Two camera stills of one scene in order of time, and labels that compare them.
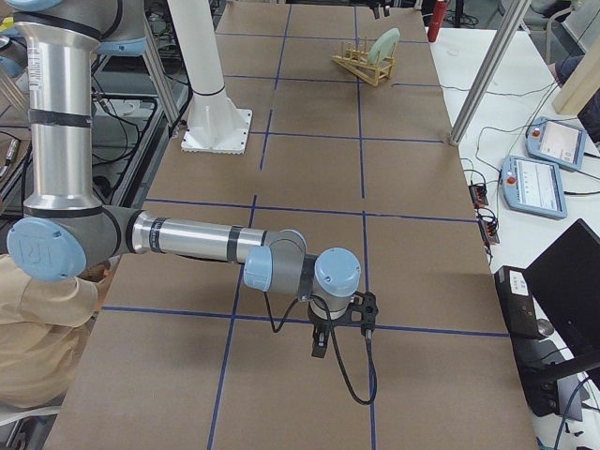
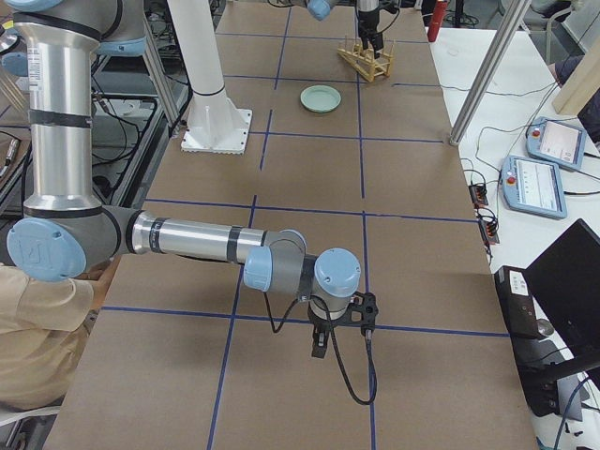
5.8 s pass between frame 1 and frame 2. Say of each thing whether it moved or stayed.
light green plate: moved
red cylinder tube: stayed
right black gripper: stayed
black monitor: stayed
